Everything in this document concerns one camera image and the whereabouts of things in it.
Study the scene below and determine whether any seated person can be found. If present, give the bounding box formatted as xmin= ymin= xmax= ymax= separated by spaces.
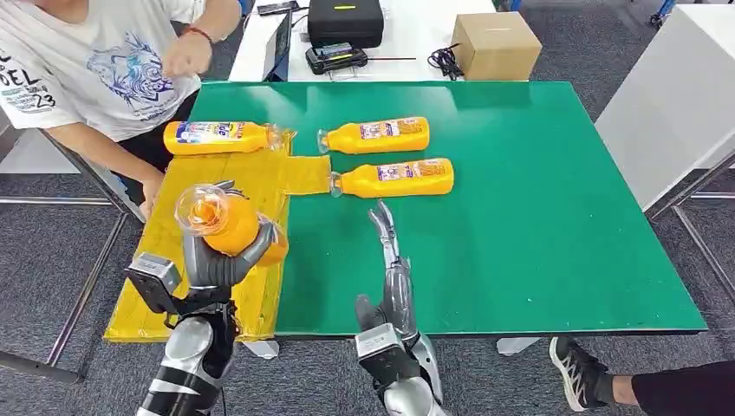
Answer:
xmin=0 ymin=0 xmax=244 ymax=222

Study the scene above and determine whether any black carry case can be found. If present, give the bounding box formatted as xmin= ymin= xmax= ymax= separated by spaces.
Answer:
xmin=307 ymin=0 xmax=385 ymax=50

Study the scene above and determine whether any black phone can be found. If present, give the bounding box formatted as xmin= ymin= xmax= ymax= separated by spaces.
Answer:
xmin=257 ymin=1 xmax=300 ymax=17

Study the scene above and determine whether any brown cardboard box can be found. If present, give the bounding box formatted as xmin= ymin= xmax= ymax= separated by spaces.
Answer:
xmin=451 ymin=11 xmax=543 ymax=82

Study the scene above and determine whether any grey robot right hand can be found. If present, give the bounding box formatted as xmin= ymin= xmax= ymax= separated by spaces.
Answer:
xmin=354 ymin=199 xmax=420 ymax=346

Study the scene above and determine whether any metal side table frame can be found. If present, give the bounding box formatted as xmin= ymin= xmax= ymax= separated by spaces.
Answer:
xmin=646 ymin=150 xmax=735 ymax=305

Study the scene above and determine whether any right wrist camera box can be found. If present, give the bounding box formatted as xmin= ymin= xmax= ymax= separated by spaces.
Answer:
xmin=354 ymin=322 xmax=423 ymax=387

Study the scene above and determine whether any pale grey side table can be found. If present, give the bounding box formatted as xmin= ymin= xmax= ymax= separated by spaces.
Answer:
xmin=594 ymin=3 xmax=735 ymax=212

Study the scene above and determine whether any person's left hand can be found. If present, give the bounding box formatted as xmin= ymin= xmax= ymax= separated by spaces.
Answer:
xmin=161 ymin=31 xmax=213 ymax=79

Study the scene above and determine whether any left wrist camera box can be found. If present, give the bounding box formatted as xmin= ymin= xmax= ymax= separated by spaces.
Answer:
xmin=125 ymin=252 xmax=184 ymax=315

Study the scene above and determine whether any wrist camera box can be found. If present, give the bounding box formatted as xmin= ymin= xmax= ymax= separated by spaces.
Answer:
xmin=354 ymin=322 xmax=423 ymax=387
xmin=125 ymin=252 xmax=184 ymax=315

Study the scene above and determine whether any black white sneaker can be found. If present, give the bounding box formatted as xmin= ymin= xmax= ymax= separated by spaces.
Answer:
xmin=548 ymin=335 xmax=611 ymax=413

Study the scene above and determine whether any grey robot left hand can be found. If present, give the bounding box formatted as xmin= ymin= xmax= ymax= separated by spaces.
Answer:
xmin=182 ymin=179 xmax=276 ymax=289

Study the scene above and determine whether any person's leg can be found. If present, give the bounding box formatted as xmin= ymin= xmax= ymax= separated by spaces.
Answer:
xmin=608 ymin=361 xmax=735 ymax=416

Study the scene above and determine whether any orange drink bottle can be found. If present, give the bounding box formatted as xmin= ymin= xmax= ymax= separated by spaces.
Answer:
xmin=328 ymin=158 xmax=455 ymax=200
xmin=163 ymin=120 xmax=283 ymax=156
xmin=173 ymin=182 xmax=289 ymax=268
xmin=316 ymin=116 xmax=431 ymax=156

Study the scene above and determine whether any grey metal frame table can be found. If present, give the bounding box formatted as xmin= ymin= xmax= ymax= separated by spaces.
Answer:
xmin=0 ymin=108 xmax=149 ymax=386

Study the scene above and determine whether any black cable bundle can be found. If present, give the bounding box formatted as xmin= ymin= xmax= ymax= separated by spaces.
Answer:
xmin=426 ymin=42 xmax=465 ymax=81

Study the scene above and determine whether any blue chair base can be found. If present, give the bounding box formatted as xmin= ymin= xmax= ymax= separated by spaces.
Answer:
xmin=650 ymin=0 xmax=679 ymax=29

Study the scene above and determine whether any white desk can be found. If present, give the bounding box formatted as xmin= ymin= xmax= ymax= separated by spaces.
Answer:
xmin=228 ymin=0 xmax=498 ymax=83

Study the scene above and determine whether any green table mat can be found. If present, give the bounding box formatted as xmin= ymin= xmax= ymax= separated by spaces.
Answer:
xmin=189 ymin=81 xmax=708 ymax=339

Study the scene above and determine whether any black handheld controller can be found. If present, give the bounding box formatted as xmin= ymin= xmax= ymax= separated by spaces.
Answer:
xmin=304 ymin=42 xmax=369 ymax=78

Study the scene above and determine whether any person's right hand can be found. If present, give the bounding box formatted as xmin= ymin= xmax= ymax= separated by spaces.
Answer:
xmin=137 ymin=172 xmax=166 ymax=222

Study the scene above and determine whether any white table foot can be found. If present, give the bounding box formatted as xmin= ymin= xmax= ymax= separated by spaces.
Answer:
xmin=244 ymin=340 xmax=281 ymax=361
xmin=496 ymin=337 xmax=541 ymax=356

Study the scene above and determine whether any red wristband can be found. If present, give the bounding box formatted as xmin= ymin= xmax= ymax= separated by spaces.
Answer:
xmin=182 ymin=25 xmax=215 ymax=46

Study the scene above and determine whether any dark laptop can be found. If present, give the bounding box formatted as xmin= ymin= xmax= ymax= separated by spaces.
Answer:
xmin=262 ymin=12 xmax=293 ymax=83

